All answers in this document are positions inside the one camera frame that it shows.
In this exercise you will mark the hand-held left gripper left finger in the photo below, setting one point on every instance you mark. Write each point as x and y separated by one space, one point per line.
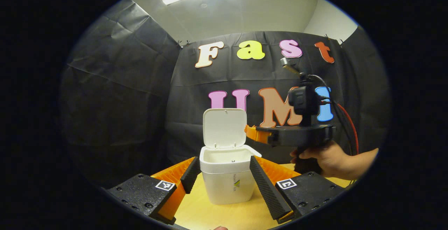
191 175

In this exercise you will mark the black backdrop cloth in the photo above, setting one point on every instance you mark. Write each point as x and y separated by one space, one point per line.
115 100

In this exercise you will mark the wooden desktop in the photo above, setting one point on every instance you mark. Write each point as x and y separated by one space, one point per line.
196 216

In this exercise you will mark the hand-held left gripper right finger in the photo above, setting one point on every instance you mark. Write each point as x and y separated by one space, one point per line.
266 191

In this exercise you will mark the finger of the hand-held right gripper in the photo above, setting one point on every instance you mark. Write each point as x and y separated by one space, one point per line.
257 134

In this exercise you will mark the white desktop garbage bin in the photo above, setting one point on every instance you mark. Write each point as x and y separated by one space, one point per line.
227 184

